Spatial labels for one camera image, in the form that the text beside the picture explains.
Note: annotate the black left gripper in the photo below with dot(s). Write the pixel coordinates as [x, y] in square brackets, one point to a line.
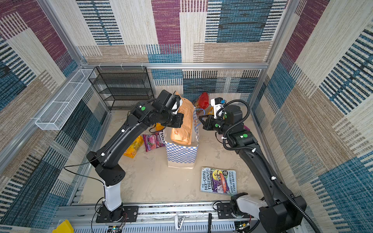
[179, 121]

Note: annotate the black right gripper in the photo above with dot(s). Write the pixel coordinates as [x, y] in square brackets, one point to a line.
[208, 123]

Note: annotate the yellow snack bag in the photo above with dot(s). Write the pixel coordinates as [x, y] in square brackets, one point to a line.
[159, 127]
[209, 110]

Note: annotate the blue checkered paper bag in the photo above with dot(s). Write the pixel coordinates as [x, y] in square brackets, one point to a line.
[181, 156]

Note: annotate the yellow gummy bag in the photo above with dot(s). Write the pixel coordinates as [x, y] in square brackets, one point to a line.
[131, 152]

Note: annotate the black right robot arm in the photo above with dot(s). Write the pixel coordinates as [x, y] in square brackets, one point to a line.
[280, 210]

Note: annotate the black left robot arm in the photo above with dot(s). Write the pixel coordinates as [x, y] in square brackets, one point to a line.
[106, 159]

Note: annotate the red candy bag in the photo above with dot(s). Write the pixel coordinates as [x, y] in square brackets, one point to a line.
[203, 101]

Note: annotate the purple Fox's candy bag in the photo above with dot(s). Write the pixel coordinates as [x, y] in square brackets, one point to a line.
[153, 141]

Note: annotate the treehouse children's book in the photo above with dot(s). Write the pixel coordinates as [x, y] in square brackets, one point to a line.
[219, 181]

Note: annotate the yellow object bottom edge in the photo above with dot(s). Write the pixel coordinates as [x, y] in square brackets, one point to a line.
[64, 227]

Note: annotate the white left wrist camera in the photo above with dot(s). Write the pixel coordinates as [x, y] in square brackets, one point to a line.
[177, 104]

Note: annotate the black wire shelf rack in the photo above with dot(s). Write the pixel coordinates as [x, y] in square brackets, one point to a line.
[121, 87]

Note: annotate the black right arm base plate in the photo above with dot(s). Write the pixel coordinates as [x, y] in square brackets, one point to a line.
[225, 211]

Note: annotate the white mesh wall basket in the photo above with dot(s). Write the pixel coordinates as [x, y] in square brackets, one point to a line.
[55, 116]

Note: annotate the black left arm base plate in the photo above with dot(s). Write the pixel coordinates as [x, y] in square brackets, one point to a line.
[122, 214]

